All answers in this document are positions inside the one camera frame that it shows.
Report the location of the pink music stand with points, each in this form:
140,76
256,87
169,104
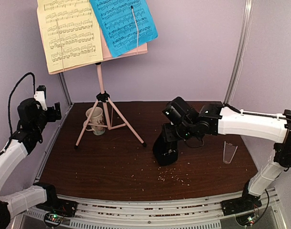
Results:
112,116

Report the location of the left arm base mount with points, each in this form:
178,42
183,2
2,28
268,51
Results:
59,206

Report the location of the black metronome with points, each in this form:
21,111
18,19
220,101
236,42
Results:
159,148

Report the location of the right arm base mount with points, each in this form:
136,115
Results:
239,205

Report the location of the yellow sheet music page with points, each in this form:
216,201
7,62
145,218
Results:
70,34

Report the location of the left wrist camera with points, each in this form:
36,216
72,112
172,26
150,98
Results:
40,96

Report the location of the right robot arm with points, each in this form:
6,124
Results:
222,119

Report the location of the clear metronome cover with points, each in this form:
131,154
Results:
229,152

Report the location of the white ceramic mug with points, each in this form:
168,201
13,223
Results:
96,121

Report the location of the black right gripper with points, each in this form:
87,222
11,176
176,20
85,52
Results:
169,136

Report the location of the aluminium front rail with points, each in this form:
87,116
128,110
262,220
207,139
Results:
193,213

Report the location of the blue sheet music page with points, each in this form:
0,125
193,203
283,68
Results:
126,24

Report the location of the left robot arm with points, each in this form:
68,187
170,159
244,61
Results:
33,119

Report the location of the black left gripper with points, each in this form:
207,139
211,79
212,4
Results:
52,117

